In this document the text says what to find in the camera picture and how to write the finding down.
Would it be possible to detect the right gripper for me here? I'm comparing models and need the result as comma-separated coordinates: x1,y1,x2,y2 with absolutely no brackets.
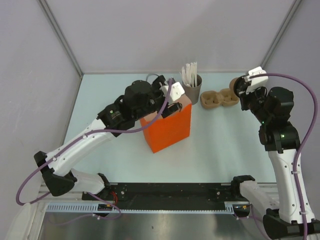
236,82,271,124

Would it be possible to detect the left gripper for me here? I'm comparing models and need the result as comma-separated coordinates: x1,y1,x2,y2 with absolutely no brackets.
132,74,180,121

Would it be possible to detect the single brown paper cup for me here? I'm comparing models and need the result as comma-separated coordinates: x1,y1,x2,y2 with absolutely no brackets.
229,77,241,97

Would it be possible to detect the orange paper bag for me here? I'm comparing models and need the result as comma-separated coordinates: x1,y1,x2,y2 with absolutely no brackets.
143,94,192,153

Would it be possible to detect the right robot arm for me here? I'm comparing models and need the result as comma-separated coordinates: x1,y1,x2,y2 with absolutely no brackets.
230,86,320,240

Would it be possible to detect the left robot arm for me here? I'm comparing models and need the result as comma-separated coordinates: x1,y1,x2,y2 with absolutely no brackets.
34,75,185,200

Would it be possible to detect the grey cylindrical holder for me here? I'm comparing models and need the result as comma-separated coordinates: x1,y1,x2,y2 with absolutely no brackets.
182,74,203,105

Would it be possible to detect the remaining cardboard cup carrier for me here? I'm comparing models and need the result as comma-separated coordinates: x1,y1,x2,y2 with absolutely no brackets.
200,88,240,110

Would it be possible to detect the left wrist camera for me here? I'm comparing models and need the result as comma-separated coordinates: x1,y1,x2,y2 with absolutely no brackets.
160,82,185,105

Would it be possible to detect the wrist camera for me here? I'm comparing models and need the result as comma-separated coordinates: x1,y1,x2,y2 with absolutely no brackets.
160,82,185,105
243,66,269,94

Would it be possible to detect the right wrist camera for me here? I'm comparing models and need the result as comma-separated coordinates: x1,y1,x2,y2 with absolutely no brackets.
243,66,269,94

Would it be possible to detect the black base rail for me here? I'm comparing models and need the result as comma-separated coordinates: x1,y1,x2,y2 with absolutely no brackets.
97,182,243,207

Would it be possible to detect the white slotted cable duct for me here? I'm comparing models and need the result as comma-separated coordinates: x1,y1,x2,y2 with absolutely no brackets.
45,201,250,215

